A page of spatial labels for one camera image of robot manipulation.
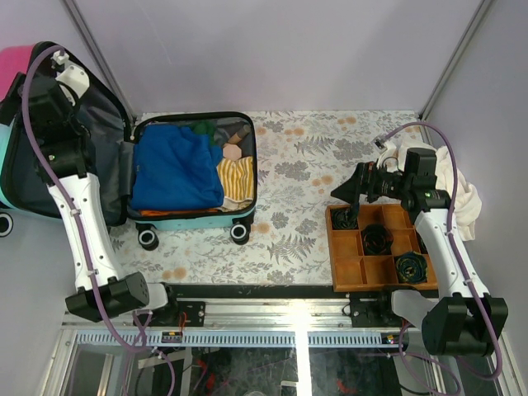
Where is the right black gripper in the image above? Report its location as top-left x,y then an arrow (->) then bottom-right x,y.
330,158 -> 412,205

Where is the pink teal suitcase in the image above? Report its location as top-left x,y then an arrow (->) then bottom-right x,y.
1,41 -> 257,250

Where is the yellow white striped towel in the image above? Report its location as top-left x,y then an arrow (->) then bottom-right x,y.
217,157 -> 255,212

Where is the round peach compact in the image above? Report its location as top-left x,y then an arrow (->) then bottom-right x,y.
223,144 -> 243,161

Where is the small bottle grey cap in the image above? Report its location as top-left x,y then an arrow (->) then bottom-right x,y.
228,125 -> 252,145

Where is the dark green garment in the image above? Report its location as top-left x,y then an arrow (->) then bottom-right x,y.
190,120 -> 217,146

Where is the orange garment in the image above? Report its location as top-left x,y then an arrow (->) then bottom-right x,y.
139,208 -> 221,217

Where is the blue garment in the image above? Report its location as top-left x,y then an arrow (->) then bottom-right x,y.
130,124 -> 224,211

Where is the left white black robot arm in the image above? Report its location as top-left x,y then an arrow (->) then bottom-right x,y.
1,72 -> 255,326

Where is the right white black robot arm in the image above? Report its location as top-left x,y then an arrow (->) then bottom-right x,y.
353,148 -> 508,356

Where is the rolled black belt top-left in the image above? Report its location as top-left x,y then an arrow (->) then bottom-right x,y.
331,204 -> 360,230

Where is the rolled black belt centre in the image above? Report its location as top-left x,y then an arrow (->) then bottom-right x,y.
361,224 -> 394,256

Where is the floral patterned table mat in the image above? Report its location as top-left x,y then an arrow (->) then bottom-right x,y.
110,111 -> 426,285

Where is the wooden compartment tray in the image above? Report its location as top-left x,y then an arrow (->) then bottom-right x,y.
325,204 -> 438,292

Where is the rolled black belt right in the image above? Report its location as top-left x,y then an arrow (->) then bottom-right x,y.
416,232 -> 428,254

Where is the rolled dark belt bottom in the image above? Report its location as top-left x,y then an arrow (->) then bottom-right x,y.
394,252 -> 428,285

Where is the white crumpled garment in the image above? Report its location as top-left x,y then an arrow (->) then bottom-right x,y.
395,137 -> 482,242

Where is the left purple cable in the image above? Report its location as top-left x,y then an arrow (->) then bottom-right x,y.
21,45 -> 176,396

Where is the purple cable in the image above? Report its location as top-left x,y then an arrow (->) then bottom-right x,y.
383,121 -> 504,395
21,45 -> 176,396

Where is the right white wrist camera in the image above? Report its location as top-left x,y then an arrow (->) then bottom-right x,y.
373,138 -> 398,172

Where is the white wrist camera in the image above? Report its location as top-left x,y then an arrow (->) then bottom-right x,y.
51,50 -> 90,106
373,138 -> 398,172

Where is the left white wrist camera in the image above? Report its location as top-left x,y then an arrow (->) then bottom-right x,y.
51,50 -> 90,106

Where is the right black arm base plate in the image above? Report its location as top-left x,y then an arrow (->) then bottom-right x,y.
349,299 -> 404,328

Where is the aluminium rail frame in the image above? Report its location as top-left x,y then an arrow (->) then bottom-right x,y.
38,299 -> 527,395

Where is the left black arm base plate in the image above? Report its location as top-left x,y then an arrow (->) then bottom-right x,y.
152,300 -> 206,328

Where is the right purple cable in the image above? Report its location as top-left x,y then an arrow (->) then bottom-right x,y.
383,121 -> 504,395

